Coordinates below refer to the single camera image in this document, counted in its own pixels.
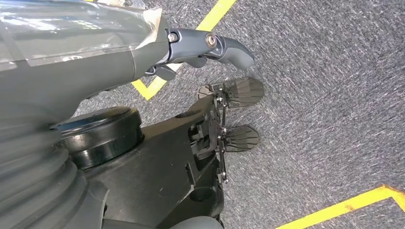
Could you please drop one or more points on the yellow floor tape square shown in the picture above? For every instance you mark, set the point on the yellow floor tape square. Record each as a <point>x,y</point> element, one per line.
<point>217,12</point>

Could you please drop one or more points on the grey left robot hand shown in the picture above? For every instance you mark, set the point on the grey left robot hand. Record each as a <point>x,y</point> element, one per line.
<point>79,57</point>

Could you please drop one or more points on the black robot foot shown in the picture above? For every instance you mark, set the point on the black robot foot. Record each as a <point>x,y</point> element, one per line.
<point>242,139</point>
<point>246,91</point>

